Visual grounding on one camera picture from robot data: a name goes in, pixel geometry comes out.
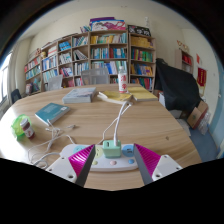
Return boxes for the white charger cable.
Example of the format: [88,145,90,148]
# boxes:
[95,99,133,146]

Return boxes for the grey-blue book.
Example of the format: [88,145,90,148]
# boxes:
[61,86,98,104]

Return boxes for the teal book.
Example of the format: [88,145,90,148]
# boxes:
[34,102,71,126]

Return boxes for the wooden bookshelf unit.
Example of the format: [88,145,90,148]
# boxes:
[23,16,158,96]

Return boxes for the green charger block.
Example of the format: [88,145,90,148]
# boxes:
[102,139,122,159]

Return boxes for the cardboard box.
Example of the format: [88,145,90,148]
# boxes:
[186,99,210,130]

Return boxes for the white power strip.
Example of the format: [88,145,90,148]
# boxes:
[59,143,139,173]

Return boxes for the wide grey chair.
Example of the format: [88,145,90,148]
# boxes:
[80,67,110,86]

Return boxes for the thin yellow book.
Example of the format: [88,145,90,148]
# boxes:
[97,90,134,105]

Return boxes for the red-labelled plastic bottle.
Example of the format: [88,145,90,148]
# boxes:
[117,65,129,94]

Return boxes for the white power strip cord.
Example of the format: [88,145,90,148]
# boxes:
[27,123,76,169]

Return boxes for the black cloth cover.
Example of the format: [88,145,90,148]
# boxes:
[153,58,203,113]

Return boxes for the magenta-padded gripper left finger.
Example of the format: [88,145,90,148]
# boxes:
[45,143,97,188]

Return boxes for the red hanging banner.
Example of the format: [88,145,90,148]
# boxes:
[196,66,208,88]

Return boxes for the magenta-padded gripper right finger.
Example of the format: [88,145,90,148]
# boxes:
[133,143,184,186]

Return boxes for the small red-labelled jar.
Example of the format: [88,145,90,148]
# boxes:
[19,117,36,139]

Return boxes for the small grey chair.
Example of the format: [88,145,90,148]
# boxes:
[46,74,64,92]

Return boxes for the small wooden wall shelf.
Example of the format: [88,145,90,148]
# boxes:
[174,48,195,75]

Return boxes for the dark chair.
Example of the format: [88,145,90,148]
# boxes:
[10,88,23,104]

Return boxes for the white box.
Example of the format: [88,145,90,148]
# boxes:
[158,91,183,119]

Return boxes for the papers on floor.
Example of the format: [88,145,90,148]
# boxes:
[176,118,193,138]

